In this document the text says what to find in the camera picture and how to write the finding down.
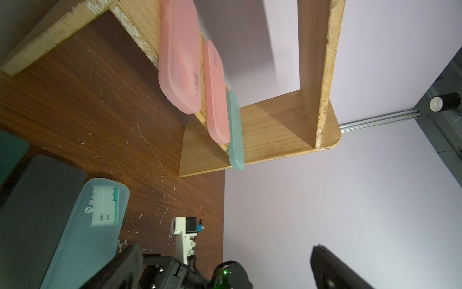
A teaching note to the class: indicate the teal pencil case lower shelf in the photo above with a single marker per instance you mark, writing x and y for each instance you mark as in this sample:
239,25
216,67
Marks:
236,144

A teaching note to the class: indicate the pink pencil case left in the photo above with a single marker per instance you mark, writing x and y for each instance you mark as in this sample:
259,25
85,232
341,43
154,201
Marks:
179,55

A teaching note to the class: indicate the pink pencil case middle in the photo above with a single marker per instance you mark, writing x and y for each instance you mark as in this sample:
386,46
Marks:
215,92

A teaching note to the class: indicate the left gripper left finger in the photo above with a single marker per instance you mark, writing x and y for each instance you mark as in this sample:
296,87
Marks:
122,272

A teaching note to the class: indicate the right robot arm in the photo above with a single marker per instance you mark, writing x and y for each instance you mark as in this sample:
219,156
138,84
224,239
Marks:
228,275

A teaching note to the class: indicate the black pencil case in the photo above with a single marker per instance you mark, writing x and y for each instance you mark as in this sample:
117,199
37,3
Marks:
33,219

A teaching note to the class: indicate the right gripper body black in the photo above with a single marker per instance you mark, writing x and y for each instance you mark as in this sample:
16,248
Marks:
167,272

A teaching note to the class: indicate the light teal large pencil case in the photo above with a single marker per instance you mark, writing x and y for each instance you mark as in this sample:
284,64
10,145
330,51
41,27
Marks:
91,236

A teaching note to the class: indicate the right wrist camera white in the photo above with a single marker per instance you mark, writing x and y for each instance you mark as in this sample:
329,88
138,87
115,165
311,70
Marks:
185,231

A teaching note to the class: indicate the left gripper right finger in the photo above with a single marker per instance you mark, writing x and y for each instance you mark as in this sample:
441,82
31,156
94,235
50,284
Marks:
332,273

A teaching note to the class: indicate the dark green pencil case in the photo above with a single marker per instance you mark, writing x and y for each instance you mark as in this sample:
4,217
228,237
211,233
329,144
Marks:
12,151

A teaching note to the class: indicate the wooden two-tier shelf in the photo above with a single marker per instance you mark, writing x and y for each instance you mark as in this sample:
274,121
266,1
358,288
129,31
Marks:
296,123

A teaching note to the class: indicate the pink pencil case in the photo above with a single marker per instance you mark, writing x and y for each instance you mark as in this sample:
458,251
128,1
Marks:
179,55
215,92

